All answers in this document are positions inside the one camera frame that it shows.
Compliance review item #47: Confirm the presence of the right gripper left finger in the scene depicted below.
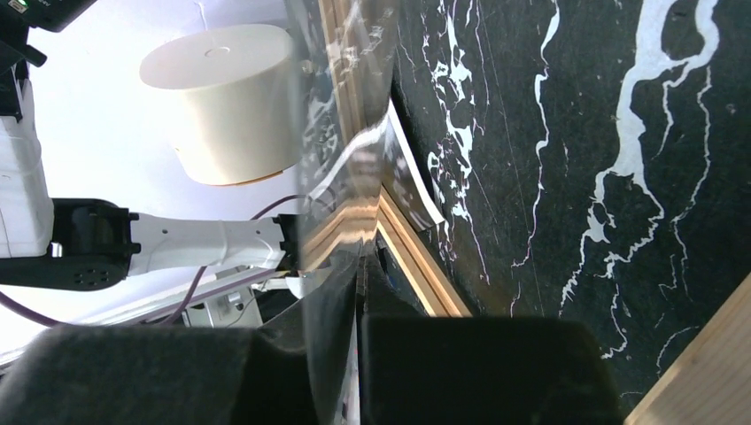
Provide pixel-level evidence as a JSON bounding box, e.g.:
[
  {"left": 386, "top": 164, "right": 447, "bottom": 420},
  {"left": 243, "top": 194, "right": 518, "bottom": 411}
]
[{"left": 1, "top": 262, "right": 359, "bottom": 424}]

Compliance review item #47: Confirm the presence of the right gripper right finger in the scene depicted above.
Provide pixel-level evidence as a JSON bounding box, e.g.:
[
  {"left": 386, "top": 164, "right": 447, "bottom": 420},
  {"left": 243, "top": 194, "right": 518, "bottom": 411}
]
[{"left": 354, "top": 251, "right": 626, "bottom": 425}]

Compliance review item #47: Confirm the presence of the wooden picture frame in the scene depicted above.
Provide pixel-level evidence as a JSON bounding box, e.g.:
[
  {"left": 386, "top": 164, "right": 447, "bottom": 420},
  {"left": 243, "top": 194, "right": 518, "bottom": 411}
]
[{"left": 378, "top": 1, "right": 750, "bottom": 424}]

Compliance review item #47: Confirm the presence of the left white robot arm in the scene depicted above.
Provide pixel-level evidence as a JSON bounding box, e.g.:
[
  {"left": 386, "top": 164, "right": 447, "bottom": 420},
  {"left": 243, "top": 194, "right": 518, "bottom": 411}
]
[{"left": 1, "top": 1, "right": 299, "bottom": 291}]

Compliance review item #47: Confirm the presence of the white cylindrical orange-based device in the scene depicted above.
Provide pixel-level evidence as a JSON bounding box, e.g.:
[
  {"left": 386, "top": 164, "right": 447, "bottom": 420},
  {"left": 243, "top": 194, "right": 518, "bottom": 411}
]
[{"left": 139, "top": 24, "right": 300, "bottom": 187}]

